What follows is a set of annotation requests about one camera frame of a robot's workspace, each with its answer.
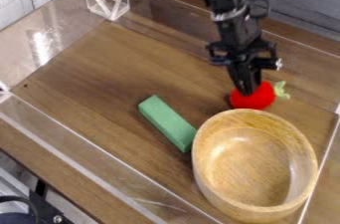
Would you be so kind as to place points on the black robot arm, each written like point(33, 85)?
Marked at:
point(227, 5)

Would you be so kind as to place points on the red plush tomato toy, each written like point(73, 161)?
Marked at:
point(263, 97)

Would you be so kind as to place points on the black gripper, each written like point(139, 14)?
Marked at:
point(242, 49)

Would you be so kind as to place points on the clear acrylic enclosure walls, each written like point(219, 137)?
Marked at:
point(75, 74)

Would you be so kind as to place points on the black clamp mount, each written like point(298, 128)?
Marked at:
point(50, 215)

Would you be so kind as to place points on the clear acrylic corner bracket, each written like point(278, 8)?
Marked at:
point(111, 9)

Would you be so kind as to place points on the green rectangular block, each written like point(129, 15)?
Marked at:
point(170, 123)

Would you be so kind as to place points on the wooden bowl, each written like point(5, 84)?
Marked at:
point(254, 164)

